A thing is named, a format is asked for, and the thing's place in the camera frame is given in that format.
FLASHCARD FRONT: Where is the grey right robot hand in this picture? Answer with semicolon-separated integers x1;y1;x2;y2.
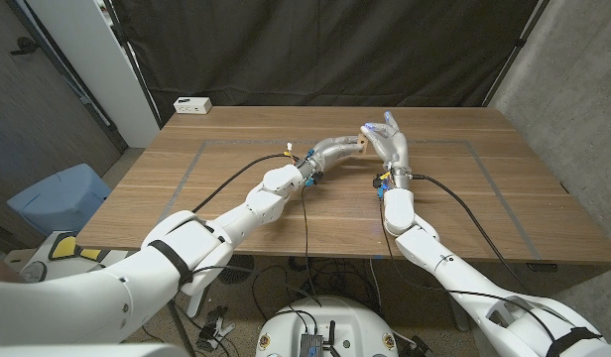
360;110;414;179

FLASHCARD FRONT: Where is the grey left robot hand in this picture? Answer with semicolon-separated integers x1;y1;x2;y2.
299;134;363;179

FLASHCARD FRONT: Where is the black backdrop curtain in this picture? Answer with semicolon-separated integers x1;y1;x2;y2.
109;0;552;123

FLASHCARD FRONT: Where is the grey tape outline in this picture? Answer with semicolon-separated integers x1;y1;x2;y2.
159;139;543;262

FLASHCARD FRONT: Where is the white power strip box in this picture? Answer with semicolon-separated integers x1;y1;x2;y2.
173;96;213;116

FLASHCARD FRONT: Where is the black round fan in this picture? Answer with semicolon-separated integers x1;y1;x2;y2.
218;255;256;286

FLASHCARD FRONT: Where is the black backdrop stand pole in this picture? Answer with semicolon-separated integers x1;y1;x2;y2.
482;0;552;107
101;0;164;130

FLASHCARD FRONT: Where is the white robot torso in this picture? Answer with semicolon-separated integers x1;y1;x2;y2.
255;296;400;357

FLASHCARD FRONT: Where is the white table leg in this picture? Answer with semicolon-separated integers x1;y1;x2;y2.
448;295;471;332
185;287;210;319

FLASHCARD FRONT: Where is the black antenna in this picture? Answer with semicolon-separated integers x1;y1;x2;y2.
324;320;339;357

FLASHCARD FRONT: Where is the grey electronics box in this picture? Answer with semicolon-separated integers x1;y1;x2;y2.
299;332;325;357

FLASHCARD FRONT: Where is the white panel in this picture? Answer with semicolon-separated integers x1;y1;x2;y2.
25;0;161;149

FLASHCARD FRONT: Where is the light blue bin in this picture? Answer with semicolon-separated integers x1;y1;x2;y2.
6;163;113;237

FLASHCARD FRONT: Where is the person's bare leg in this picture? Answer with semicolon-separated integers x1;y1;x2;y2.
0;257;24;284

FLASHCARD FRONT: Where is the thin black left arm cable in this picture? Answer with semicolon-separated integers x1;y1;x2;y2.
185;185;322;308

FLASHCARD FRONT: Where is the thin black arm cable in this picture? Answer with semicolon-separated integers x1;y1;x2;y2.
378;197;557;357
185;185;322;308

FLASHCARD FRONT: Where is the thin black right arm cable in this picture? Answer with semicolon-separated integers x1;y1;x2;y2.
378;197;557;357

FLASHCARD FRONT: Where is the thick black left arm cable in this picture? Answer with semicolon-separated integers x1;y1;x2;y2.
191;153;300;214

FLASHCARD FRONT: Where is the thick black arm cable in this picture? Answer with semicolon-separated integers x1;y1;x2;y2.
191;153;300;214
412;173;533;294

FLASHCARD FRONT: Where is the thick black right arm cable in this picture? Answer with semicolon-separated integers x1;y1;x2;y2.
412;173;533;294

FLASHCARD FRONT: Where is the tangle of black floor cables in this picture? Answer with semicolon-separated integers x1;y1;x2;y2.
250;255;381;318

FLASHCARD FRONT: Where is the white floor cable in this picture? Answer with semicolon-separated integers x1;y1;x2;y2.
368;257;385;312

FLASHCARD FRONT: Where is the black door handle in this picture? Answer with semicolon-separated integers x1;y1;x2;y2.
8;36;41;56

